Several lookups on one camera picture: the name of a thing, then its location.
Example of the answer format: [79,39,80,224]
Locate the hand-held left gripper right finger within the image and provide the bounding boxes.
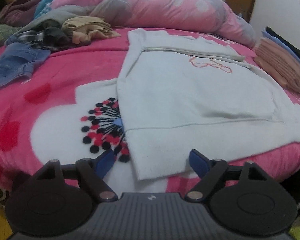
[184,149,262,202]

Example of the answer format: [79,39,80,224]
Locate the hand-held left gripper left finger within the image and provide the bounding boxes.
[41,149,117,202]

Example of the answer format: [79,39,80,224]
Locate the white sweatshirt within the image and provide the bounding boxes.
[116,28,300,181]

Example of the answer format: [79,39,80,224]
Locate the pink floral blanket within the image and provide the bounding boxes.
[0,27,300,200]

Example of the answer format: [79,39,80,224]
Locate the tan folded garment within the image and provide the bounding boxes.
[255,57,300,94]

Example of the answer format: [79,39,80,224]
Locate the blue jeans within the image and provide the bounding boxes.
[0,42,52,90]

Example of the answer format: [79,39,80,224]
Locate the dark grey garment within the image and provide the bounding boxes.
[41,19,90,52]

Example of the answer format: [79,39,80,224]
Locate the beige pants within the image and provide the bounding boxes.
[62,16,122,44]

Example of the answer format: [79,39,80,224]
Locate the light pink folded garment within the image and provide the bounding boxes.
[260,37,300,55]

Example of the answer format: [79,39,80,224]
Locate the blue folded garment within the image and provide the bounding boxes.
[261,30,300,70]

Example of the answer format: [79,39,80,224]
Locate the plaid shirt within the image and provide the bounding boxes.
[5,29,44,46]

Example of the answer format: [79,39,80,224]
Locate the black folded garment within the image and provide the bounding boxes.
[265,26,300,68]

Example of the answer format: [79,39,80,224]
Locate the pink floral quilt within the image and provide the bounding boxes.
[50,0,257,49]

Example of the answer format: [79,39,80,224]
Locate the green pillow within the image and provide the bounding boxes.
[0,24,20,50]

